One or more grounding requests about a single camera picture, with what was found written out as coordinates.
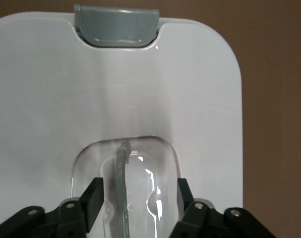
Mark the white lid with grey clips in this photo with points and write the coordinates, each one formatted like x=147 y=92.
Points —
x=41 y=99

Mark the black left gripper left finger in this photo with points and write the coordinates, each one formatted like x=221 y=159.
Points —
x=73 y=215

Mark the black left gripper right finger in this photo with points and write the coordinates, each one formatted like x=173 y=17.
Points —
x=199 y=220

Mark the brown table mat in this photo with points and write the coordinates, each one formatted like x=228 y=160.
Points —
x=276 y=99

